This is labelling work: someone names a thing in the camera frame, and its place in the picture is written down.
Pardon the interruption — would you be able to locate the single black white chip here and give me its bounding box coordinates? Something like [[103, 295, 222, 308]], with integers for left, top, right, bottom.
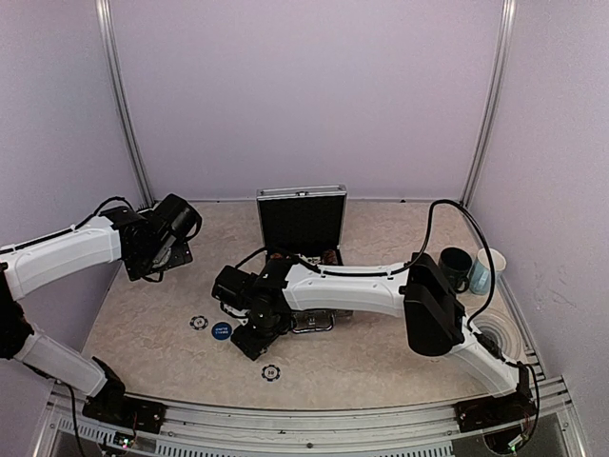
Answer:
[[261, 364, 281, 382]]

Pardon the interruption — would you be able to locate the aluminium poker chip case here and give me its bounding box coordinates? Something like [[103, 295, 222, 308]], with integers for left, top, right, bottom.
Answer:
[[255, 186, 348, 334]]

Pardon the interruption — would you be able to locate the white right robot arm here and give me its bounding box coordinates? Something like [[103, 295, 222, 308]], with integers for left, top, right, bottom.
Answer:
[[211, 253, 529, 423]]

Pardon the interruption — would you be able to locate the light blue mug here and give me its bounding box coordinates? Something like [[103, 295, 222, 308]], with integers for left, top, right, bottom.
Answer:
[[469, 248, 507, 295]]

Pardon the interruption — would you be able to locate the blue round button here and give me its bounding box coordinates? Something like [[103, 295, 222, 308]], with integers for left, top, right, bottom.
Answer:
[[211, 322, 233, 341]]

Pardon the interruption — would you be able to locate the grey striped plate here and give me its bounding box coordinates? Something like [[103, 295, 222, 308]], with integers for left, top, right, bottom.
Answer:
[[472, 308, 524, 362]]

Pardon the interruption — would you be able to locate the dark red chip row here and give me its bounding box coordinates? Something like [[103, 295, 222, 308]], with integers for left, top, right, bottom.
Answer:
[[322, 249, 339, 266]]

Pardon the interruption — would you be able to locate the dark green mug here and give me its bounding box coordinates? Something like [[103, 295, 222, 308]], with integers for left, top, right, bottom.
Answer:
[[439, 247, 473, 293]]

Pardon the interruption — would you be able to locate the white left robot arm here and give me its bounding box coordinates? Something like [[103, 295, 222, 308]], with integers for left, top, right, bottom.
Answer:
[[1, 194, 204, 424]]

